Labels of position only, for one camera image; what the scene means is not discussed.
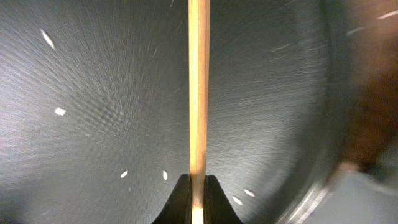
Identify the round black tray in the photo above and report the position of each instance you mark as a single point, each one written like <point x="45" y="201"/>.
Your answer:
<point x="94" y="107"/>

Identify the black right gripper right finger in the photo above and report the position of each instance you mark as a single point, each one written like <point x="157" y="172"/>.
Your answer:
<point x="217" y="208"/>

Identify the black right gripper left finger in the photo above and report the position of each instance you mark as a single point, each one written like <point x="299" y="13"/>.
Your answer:
<point x="178" y="207"/>

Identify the wooden chopstick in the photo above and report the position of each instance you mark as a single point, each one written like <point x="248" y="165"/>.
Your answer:
<point x="199" y="61"/>

